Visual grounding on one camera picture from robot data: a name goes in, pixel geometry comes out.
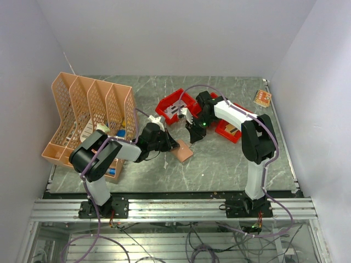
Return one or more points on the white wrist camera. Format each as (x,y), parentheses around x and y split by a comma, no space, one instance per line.
(186,114)
(156,120)

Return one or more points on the green white carton box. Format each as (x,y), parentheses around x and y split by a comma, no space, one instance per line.
(103,127)

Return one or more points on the white ruler card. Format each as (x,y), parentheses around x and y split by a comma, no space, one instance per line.
(87,131)

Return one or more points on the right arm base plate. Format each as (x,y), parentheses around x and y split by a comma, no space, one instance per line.
(246,208)

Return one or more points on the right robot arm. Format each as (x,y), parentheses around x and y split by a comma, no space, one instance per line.
(258,143)

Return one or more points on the aluminium rail frame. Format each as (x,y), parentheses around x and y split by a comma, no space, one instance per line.
(160,210)

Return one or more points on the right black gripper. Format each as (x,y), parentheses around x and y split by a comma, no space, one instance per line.
(196,134)

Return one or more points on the red bin front pair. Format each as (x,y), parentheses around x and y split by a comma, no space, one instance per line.
(196,108)

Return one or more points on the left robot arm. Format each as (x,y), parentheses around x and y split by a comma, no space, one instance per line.
(93,157)

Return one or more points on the red bin with cards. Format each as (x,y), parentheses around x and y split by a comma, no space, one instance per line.
(169,100)

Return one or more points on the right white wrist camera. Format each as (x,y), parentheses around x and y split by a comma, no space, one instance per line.
(186,114)

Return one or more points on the blue capped bottle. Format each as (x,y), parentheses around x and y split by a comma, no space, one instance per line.
(111,172)

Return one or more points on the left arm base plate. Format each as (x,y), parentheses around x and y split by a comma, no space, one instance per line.
(115,207)

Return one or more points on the brown item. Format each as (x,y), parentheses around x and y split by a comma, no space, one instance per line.
(232,130)

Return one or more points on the white credit card stack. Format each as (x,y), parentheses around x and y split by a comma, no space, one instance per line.
(172,110)

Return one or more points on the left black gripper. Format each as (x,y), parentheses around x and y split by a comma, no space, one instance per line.
(170,143)

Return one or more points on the orange spiral notepad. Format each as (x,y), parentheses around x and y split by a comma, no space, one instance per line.
(262,98)

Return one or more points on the yellow blue toy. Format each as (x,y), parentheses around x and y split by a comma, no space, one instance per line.
(122,131)

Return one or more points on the brown leather card holder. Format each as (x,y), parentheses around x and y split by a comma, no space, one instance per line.
(182,152)

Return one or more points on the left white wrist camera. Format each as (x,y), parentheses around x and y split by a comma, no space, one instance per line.
(156,120)

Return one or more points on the peach file organizer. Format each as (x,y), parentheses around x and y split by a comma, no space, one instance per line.
(79,99)

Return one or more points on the red bin pair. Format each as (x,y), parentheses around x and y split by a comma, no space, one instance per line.
(231,118)
(196,108)

